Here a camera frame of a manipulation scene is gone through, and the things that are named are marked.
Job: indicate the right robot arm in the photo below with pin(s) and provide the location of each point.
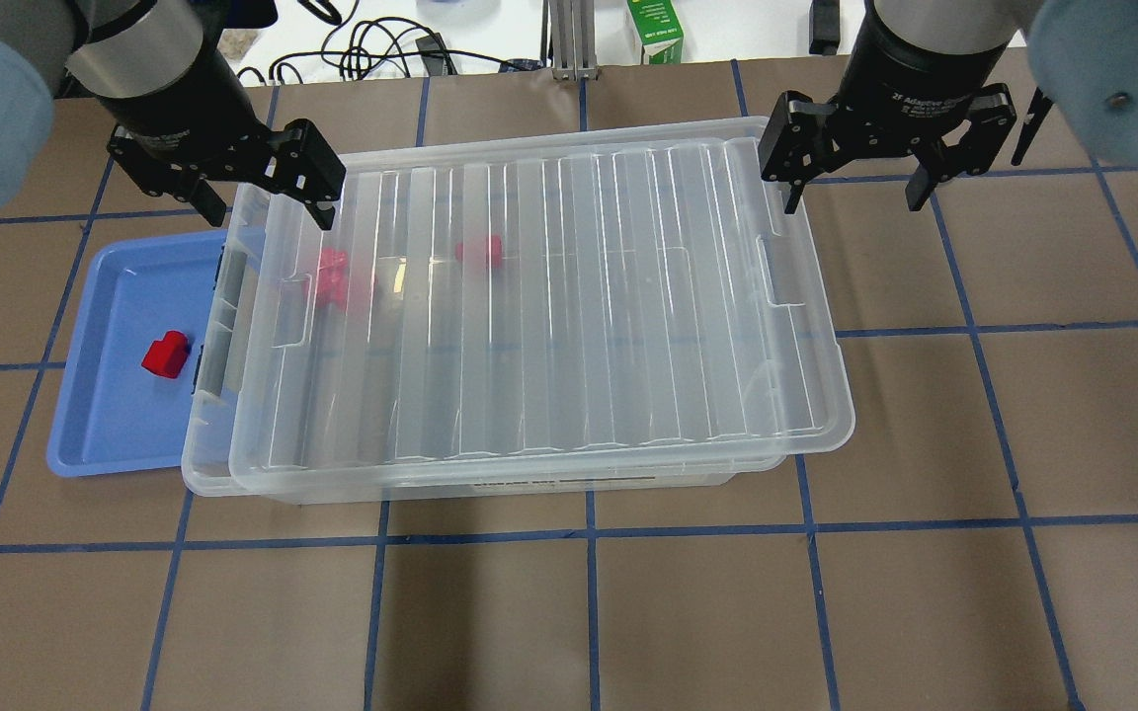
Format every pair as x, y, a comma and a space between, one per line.
1077, 57

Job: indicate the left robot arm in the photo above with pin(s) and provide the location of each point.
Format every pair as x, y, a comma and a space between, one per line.
44, 44

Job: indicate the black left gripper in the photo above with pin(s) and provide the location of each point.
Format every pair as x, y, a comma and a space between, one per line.
177, 102

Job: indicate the aluminium frame post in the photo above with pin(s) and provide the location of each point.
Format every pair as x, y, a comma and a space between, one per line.
569, 40

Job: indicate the clear plastic storage box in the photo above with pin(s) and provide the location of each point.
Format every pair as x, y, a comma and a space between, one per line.
233, 395

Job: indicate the green white carton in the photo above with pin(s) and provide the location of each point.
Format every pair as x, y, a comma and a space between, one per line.
656, 32

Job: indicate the blue plastic tray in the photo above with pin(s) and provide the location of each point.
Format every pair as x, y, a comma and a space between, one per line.
112, 416

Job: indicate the clear plastic box lid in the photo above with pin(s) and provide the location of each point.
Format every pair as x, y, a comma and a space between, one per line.
699, 182

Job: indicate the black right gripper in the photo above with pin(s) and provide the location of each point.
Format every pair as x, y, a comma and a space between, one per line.
928, 72

